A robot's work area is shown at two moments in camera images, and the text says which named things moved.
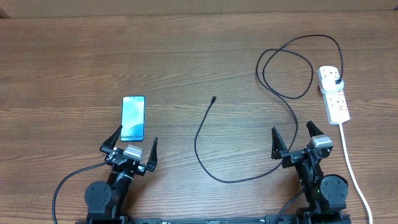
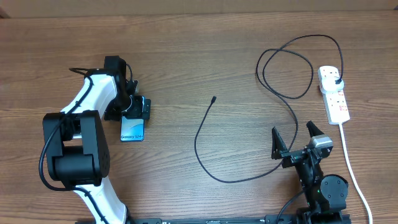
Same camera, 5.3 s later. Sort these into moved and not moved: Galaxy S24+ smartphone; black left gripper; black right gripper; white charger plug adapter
Moved: black left gripper
Not moved: white charger plug adapter; black right gripper; Galaxy S24+ smartphone
